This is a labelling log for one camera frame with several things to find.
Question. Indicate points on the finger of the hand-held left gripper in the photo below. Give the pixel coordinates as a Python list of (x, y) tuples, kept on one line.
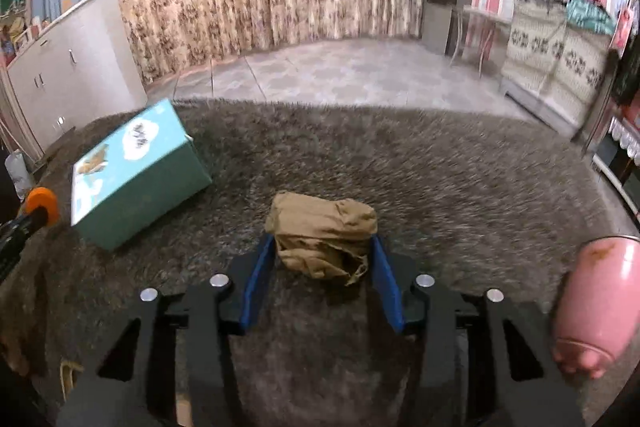
[(15, 237)]

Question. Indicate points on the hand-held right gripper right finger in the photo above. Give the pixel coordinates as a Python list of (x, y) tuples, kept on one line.
[(387, 287)]

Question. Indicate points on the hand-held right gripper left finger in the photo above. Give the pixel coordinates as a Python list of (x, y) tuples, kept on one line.
[(257, 282)]

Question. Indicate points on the tan cloth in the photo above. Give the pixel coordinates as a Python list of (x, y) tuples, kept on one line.
[(320, 227)]

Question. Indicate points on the grey shaggy rug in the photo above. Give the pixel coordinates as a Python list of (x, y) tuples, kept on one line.
[(450, 187)]

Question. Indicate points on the teal cardboard box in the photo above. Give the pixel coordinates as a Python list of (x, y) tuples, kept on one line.
[(145, 172)]

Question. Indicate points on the white cabinet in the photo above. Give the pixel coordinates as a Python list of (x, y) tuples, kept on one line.
[(75, 67)]

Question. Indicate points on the pink piggy bank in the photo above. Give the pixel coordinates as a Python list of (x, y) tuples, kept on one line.
[(600, 297)]

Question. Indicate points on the shelf with colourful items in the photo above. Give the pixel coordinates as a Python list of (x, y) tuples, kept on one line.
[(15, 17)]

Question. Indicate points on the cabinet under patterned cloth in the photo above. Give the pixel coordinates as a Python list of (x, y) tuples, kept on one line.
[(550, 57)]

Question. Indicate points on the grey water dispenser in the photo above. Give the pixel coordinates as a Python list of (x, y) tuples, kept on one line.
[(445, 7)]

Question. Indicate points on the folding metal table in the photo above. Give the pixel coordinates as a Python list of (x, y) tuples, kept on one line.
[(480, 14)]

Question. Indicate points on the pile of folded clothes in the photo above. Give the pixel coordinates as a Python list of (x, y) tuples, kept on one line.
[(585, 9)]

